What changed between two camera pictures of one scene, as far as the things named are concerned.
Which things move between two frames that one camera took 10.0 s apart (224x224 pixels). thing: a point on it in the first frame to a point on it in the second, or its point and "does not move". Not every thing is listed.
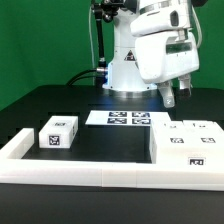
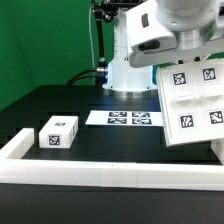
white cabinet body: [186, 142] to [192, 96]
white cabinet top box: [59, 132] does not move
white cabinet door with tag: [202, 133] to [209, 99]
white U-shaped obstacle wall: [14, 168] does not move
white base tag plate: [125, 118] does not move
